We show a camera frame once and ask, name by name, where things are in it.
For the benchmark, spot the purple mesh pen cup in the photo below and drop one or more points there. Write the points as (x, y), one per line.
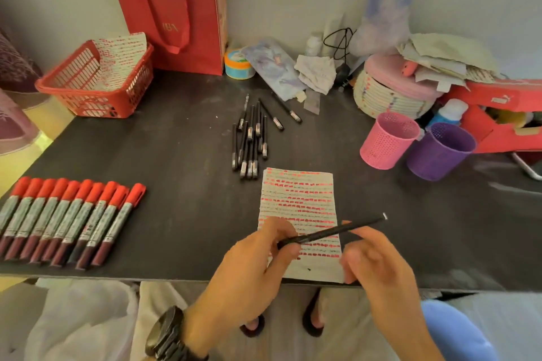
(438, 157)

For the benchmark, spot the red paper gift bag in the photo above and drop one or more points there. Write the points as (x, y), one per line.
(186, 5)

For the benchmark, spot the pile of black pens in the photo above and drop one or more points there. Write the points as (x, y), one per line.
(250, 140)

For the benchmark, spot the black ballpoint pen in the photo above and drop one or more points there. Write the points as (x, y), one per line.
(326, 231)

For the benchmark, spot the pile of loose papers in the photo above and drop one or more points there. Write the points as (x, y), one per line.
(449, 58)

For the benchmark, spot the woven basket with pink lid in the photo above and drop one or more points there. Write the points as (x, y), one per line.
(389, 90)

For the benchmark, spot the red plastic basket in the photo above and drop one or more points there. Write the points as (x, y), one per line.
(80, 94)

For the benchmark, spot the person's left thumb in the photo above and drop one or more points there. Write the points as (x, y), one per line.
(288, 255)

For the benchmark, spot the pink patterned cushion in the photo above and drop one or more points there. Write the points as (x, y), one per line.
(15, 124)

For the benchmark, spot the small white bottle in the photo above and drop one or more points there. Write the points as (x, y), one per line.
(313, 45)

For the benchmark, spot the person's left hand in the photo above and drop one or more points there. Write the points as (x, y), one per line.
(237, 280)

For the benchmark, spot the small clear plastic piece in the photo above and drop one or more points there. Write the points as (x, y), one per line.
(312, 102)

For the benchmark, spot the black sandal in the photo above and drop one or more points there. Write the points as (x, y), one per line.
(253, 327)
(312, 314)

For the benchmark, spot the white plastic bag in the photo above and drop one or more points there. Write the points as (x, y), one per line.
(72, 322)

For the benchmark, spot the crumpled white cloth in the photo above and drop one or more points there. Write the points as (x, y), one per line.
(315, 73)

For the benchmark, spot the floral pencil pouch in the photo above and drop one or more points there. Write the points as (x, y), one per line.
(275, 69)

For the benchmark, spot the pink mesh pen cup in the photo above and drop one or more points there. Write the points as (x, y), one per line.
(387, 145)

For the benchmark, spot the purple patterned fabric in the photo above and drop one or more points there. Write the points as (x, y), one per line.
(17, 64)

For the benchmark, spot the row of red capped markers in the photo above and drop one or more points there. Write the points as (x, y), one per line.
(63, 221)

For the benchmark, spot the white plastic rod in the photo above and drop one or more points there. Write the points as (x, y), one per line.
(527, 168)

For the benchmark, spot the blue bottle with white cap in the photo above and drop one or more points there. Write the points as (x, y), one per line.
(449, 113)

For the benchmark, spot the black wristwatch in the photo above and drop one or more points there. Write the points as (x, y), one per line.
(167, 337)

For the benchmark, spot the paper sheet with red marks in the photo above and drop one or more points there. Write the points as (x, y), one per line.
(120, 58)
(300, 200)

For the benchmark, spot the red shoebox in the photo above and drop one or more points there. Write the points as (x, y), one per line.
(499, 119)

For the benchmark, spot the person's right forearm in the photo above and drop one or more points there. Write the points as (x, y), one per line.
(408, 343)

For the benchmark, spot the round teal and orange tin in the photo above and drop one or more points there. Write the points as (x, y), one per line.
(238, 65)

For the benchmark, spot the person's right thumb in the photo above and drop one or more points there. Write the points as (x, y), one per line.
(349, 265)

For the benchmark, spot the small pink toy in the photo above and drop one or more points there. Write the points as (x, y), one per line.
(409, 68)

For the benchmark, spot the person's right hand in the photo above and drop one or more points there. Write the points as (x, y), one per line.
(389, 284)

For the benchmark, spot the blue sleeve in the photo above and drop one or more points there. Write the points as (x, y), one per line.
(459, 335)

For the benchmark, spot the translucent plastic bag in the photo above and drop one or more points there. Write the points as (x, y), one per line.
(381, 26)

